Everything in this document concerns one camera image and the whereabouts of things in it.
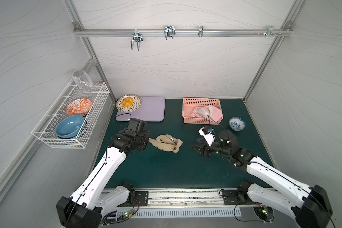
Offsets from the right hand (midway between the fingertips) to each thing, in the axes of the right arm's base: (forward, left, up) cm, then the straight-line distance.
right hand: (194, 142), depth 75 cm
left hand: (+2, +24, +2) cm, 24 cm away
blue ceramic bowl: (-4, +58, +17) cm, 60 cm away
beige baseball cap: (+3, +16, -8) cm, 18 cm away
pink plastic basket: (+42, +2, -16) cm, 45 cm away
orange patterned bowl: (+9, +60, +16) cm, 63 cm away
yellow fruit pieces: (+41, +52, -13) cm, 68 cm away
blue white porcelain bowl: (+26, -34, -18) cm, 46 cm away
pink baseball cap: (+32, -12, -12) cm, 37 cm away
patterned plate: (+41, +45, -16) cm, 63 cm away
